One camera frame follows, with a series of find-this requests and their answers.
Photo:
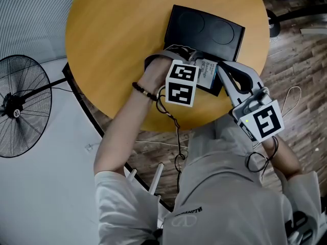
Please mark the blue white packet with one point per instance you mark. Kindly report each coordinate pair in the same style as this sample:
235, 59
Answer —
207, 73

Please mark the person's white shirt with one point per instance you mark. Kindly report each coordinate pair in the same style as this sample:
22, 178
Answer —
224, 200

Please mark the black drawer box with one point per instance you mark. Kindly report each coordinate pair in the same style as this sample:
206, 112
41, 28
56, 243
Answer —
204, 27

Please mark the person's right forearm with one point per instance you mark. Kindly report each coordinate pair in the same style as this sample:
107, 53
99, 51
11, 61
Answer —
286, 159

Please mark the person's left hand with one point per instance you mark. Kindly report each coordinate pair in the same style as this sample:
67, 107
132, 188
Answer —
155, 73

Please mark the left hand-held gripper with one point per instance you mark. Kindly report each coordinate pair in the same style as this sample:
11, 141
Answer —
181, 91

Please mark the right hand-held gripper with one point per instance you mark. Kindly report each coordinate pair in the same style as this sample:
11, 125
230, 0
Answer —
265, 121

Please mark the person's left forearm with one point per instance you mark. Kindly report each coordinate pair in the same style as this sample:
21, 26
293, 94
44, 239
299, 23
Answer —
122, 126

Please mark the black standing fan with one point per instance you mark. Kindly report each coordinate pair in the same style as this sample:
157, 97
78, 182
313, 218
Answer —
23, 106

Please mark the black electric scooter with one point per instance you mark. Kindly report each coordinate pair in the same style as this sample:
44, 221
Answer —
273, 24

